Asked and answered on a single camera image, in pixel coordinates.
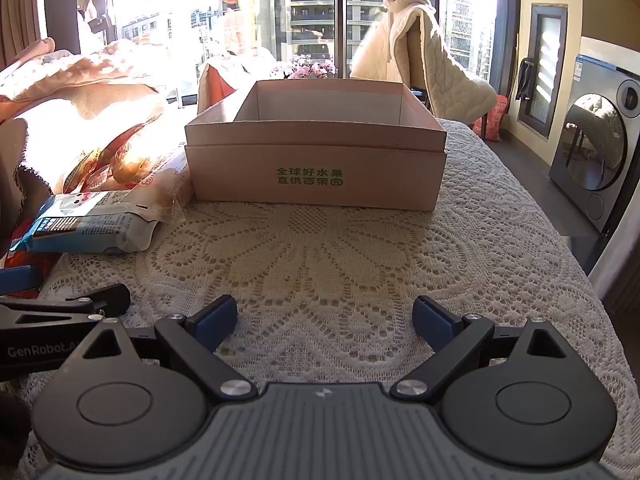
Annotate dark hanging cloth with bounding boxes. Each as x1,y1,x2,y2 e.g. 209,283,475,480
515,57,537,102

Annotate white lace tablecloth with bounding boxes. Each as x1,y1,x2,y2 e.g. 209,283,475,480
10,119,640,480

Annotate clear bread bag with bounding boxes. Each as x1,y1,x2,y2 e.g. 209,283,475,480
64,127,195,222

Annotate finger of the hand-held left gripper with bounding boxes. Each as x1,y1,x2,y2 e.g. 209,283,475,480
0,283,132,332
0,266,45,297

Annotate red bag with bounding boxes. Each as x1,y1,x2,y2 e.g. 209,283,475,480
472,95,510,142

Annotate dark framed wall panel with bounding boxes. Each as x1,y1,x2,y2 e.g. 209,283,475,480
516,4,569,140

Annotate grey washing machine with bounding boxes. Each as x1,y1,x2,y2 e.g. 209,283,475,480
548,54,640,242

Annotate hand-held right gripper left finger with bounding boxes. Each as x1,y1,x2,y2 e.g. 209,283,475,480
75,294,257,403

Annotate blue and white snack packet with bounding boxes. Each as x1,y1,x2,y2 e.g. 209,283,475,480
10,191,162,256

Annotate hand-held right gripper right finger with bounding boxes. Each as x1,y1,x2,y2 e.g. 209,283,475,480
390,294,576,403

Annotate pink cardboard box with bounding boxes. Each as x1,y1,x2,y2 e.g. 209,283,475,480
184,80,448,212

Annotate cream quilted blanket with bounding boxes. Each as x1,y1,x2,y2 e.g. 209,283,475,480
349,0,498,123

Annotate pink potted flowers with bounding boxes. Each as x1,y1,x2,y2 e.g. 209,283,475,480
272,57,337,81

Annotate red snack packet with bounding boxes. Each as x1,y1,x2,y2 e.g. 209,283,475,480
0,250,58,288

